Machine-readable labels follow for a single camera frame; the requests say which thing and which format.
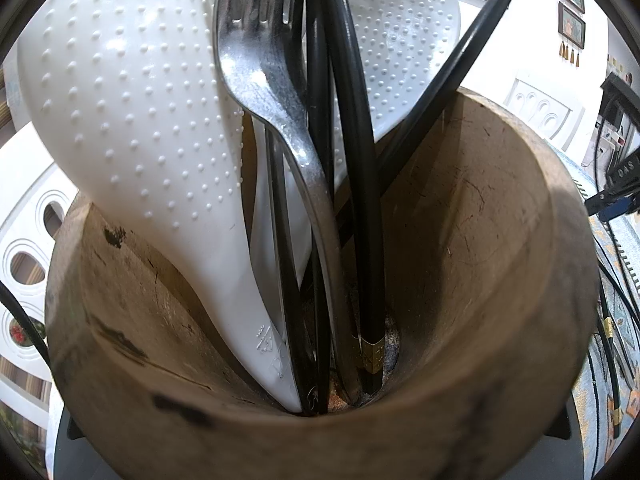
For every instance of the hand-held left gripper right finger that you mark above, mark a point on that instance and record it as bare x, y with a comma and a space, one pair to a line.
565, 460

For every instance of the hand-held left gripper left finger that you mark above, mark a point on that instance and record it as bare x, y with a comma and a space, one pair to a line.
80, 460

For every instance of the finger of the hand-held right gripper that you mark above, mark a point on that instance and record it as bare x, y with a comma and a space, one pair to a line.
620, 207

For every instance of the pile of black chopsticks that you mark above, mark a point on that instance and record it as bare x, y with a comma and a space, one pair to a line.
607, 330

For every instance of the bamboo utensil holder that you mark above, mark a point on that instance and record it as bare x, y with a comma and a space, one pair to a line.
475, 260

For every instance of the white dotted rice paddle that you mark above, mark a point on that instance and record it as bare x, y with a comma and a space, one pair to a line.
400, 35
140, 110

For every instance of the bunch of black chopsticks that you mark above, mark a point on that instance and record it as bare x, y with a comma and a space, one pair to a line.
357, 110

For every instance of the metal fork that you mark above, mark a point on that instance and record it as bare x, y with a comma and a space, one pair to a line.
260, 70

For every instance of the white carved chair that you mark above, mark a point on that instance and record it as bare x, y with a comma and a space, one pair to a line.
520, 100
30, 200

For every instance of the plant with red berries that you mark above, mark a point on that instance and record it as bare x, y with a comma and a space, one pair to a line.
20, 334

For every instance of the small framed picture with tassels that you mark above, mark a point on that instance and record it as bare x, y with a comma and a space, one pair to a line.
571, 25

